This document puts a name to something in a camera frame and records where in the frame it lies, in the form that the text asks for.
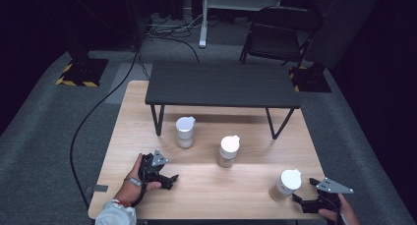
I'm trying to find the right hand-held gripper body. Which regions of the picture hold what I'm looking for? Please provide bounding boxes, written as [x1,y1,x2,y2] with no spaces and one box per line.
[300,177,355,215]

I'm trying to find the black folding chair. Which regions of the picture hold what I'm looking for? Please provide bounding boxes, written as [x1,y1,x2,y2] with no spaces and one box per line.
[238,5,325,69]

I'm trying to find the white-lidded jar of brown powder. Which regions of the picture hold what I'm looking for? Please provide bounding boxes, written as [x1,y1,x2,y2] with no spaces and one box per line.
[268,168,303,202]
[217,135,241,169]

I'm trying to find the tangle of floor cables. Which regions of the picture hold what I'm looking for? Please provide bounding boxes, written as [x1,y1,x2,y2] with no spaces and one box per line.
[145,11,205,40]

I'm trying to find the left hand-held gripper black cable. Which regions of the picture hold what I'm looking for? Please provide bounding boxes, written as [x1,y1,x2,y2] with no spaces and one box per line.
[130,182,148,208]

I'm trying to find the long black floor cable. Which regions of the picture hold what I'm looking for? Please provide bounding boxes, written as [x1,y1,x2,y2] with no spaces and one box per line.
[69,37,143,210]

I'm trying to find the white metal stand frame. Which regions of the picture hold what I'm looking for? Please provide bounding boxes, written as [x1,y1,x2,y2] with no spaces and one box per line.
[198,0,286,49]

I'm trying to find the black shelf with wire legs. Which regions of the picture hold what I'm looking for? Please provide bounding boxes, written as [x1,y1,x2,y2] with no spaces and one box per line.
[145,61,302,141]

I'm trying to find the person's left hand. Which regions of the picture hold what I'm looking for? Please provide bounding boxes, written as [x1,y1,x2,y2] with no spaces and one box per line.
[114,152,162,206]

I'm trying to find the person's right hand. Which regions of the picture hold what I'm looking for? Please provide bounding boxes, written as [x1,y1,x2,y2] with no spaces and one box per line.
[318,194,362,225]

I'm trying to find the white-lidded jar of white powder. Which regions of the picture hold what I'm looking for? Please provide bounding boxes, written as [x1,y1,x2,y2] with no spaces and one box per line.
[175,116,197,150]

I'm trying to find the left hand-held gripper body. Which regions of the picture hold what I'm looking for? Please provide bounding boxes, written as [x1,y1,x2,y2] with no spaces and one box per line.
[138,148,170,184]

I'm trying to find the right hand-held gripper black cable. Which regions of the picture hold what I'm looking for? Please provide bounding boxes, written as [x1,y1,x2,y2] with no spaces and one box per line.
[328,198,348,225]

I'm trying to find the hand-held gripper black cable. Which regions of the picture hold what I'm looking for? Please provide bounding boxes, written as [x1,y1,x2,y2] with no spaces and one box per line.
[130,182,148,208]
[328,198,348,225]

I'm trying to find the grey hanging cloth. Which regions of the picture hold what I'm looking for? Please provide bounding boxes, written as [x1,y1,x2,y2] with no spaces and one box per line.
[304,0,385,71]

